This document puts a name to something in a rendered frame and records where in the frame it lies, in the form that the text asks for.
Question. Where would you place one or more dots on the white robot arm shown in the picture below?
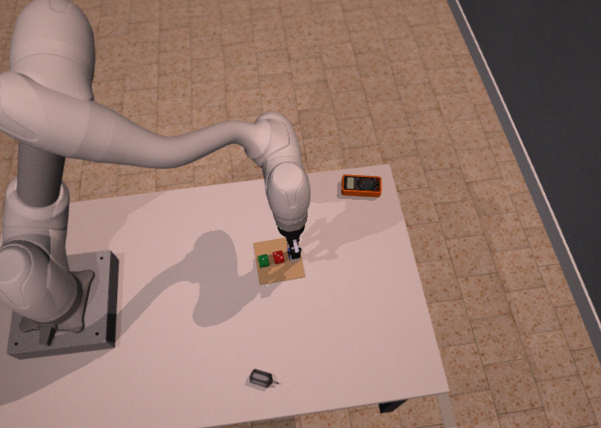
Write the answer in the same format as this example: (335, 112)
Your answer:
(47, 104)

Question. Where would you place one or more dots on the green die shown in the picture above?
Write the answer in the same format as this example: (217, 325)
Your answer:
(263, 261)

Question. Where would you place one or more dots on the orange pocket multimeter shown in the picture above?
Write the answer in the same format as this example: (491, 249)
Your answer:
(358, 185)

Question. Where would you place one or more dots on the red die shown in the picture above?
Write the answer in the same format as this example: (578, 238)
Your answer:
(278, 257)

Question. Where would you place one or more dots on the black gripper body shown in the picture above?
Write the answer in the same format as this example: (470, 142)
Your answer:
(292, 235)

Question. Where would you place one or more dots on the tan flat mat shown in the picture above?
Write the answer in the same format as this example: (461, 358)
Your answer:
(277, 272)

